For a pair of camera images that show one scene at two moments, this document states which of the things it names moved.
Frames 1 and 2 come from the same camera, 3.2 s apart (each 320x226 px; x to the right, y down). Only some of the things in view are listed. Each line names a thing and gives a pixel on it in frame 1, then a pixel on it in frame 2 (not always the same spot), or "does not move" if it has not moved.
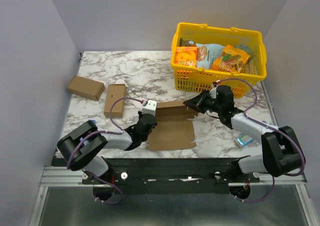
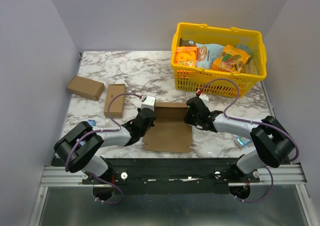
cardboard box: [174, 130] does not move
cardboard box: [88, 88] does not move
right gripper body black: [201, 104] to [189, 117]
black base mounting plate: [171, 176] does not move
